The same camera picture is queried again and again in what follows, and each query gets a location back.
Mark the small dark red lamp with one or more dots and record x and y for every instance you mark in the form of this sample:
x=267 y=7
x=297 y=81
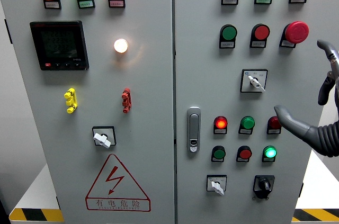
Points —
x=272 y=123

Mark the small lit green lamp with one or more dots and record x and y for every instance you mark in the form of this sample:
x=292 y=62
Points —
x=270 y=152

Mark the label plate of small green lamp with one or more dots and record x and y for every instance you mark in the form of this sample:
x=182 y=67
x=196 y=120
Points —
x=268 y=160

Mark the small green push button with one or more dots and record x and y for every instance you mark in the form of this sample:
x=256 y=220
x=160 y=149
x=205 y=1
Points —
x=219 y=153
x=248 y=123

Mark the label plate of small green button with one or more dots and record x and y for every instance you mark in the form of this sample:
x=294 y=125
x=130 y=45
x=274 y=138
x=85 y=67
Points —
x=217 y=160
x=245 y=131

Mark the small red push button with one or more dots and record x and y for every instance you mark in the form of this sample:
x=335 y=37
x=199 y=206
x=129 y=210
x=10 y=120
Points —
x=245 y=153

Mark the label plate of small red button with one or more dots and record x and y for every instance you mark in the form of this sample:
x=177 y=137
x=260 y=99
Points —
x=242 y=160

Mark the black door hinge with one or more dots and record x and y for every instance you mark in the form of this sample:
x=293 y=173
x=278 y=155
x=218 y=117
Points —
x=301 y=190
x=57 y=202
x=8 y=32

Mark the small lit red lamp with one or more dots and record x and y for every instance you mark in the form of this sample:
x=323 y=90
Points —
x=221 y=123

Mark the label plate of small red lamp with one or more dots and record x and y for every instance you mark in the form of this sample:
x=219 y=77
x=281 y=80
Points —
x=220 y=131

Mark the label plate of stop button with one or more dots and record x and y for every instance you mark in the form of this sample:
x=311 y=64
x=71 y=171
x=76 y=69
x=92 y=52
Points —
x=287 y=44

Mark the label plate of large red button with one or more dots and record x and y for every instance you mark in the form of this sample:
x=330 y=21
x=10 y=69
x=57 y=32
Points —
x=258 y=44

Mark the black yellow striped tape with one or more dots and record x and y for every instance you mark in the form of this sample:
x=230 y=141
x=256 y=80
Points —
x=37 y=214
x=317 y=214

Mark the large red stop button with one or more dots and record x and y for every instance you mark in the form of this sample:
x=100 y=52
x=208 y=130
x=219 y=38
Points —
x=297 y=32

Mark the large red push button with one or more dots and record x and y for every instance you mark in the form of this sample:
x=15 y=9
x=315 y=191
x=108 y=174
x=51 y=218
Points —
x=261 y=32

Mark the silver door lock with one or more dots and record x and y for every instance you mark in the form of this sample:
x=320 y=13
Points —
x=194 y=128

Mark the label plate of large green button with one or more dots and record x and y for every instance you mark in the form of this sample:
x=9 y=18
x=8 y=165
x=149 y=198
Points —
x=227 y=44

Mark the grey cabinet door with lock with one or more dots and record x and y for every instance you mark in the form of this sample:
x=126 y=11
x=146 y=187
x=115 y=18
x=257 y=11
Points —
x=201 y=75

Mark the large green push button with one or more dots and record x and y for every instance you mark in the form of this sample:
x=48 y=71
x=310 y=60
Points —
x=229 y=32

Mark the grey cabinet door with display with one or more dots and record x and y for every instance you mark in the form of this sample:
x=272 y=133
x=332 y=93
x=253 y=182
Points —
x=148 y=81

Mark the white round lamp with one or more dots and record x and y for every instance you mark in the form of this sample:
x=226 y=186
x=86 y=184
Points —
x=121 y=45

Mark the red warning triangle sign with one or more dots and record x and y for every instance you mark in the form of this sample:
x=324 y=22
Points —
x=117 y=204

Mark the label plate of red-orange lamp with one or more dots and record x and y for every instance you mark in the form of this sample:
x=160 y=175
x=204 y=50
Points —
x=116 y=3

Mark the greenish label plate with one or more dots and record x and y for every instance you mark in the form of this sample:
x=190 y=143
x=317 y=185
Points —
x=86 y=4

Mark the black digital display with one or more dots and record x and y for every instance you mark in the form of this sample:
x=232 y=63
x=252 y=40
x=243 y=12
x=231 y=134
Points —
x=59 y=45

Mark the label plate of yellow lamp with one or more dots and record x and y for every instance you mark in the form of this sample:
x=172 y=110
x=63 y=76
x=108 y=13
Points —
x=52 y=5

